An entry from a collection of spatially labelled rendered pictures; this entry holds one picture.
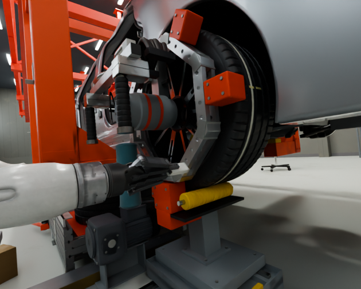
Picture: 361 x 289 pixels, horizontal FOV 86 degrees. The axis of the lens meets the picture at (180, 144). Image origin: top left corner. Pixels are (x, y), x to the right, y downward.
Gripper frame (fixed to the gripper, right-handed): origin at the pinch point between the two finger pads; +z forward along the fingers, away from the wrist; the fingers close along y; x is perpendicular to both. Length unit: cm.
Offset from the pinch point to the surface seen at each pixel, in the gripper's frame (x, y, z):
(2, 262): 47, -120, -49
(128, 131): 9.6, 6.4, -12.6
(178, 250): -7, -52, 20
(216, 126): 4.2, 12.0, 12.2
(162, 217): 1.0, -29.9, 7.0
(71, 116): 65, -26, -15
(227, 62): 15.6, 27.8, 16.5
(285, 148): 42, -49, 215
